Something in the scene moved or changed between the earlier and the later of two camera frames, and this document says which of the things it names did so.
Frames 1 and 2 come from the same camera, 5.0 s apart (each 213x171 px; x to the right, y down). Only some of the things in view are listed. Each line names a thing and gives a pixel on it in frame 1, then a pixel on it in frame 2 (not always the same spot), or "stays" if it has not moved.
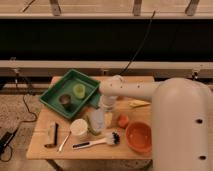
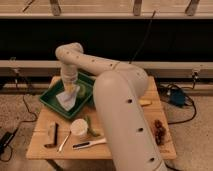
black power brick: x=4 y=140 stays
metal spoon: x=63 y=142 stays
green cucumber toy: x=89 y=129 stays
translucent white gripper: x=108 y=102 to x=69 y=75
